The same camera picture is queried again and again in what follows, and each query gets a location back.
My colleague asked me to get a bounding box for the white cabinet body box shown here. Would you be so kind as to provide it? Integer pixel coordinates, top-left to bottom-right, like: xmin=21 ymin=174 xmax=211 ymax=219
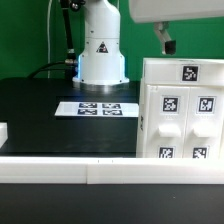
xmin=135 ymin=78 xmax=224 ymax=159

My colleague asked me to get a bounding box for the white thin cable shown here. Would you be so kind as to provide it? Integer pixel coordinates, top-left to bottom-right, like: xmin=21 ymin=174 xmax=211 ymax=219
xmin=46 ymin=0 xmax=54 ymax=79

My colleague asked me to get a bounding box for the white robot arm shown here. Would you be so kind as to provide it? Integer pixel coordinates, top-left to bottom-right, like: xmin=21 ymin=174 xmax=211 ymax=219
xmin=73 ymin=0 xmax=224 ymax=90

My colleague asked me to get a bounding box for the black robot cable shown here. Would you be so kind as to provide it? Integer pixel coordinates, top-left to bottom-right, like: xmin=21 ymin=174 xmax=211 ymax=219
xmin=27 ymin=0 xmax=81 ymax=79

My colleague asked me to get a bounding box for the white border fence rail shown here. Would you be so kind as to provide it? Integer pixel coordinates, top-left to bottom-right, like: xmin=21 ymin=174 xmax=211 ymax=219
xmin=0 ymin=156 xmax=224 ymax=184

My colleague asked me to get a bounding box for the white cabinet top block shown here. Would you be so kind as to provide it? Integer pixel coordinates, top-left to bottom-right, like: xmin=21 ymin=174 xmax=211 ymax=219
xmin=142 ymin=58 xmax=224 ymax=87

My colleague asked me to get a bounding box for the white marker base plate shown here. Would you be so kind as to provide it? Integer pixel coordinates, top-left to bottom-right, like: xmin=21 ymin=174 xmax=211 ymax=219
xmin=55 ymin=102 xmax=139 ymax=118

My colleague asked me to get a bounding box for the white cabinet door panel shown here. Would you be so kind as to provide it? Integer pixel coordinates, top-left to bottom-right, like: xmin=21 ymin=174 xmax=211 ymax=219
xmin=183 ymin=87 xmax=224 ymax=159
xmin=144 ymin=86 xmax=189 ymax=158

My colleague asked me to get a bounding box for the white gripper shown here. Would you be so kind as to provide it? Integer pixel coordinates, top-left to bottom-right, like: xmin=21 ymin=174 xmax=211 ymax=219
xmin=128 ymin=0 xmax=224 ymax=55

